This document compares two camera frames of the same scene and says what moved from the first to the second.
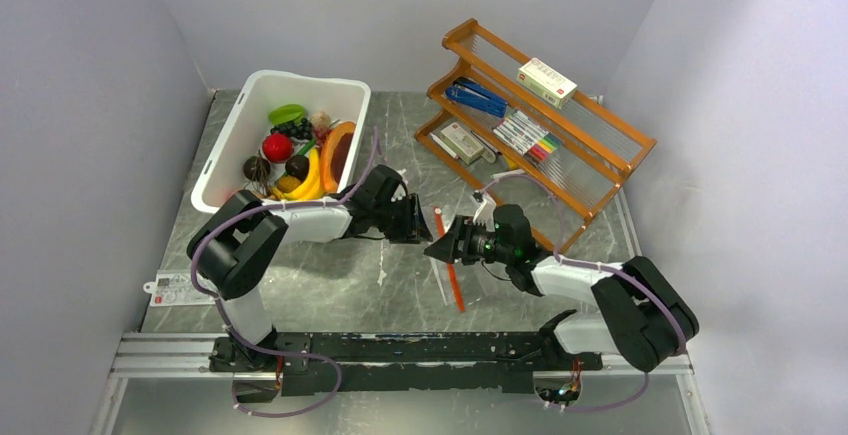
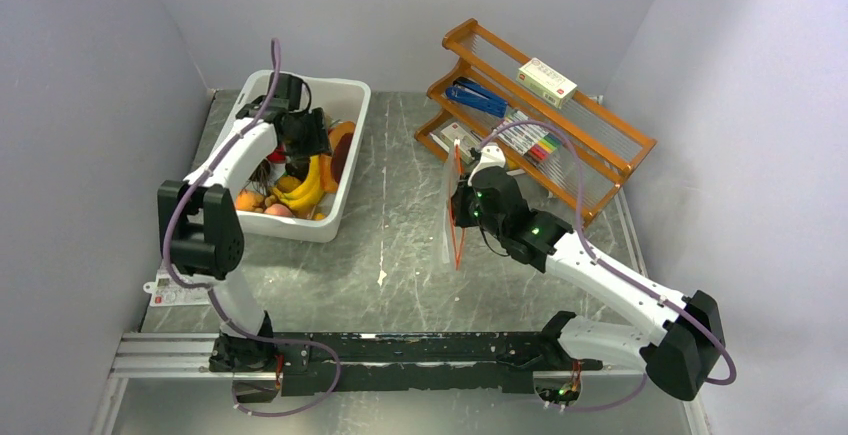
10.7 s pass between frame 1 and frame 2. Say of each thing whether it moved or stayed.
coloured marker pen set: stayed
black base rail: stayed
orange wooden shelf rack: stayed
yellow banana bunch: stayed
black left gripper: moved
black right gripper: moved
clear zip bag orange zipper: moved
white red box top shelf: stayed
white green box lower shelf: stayed
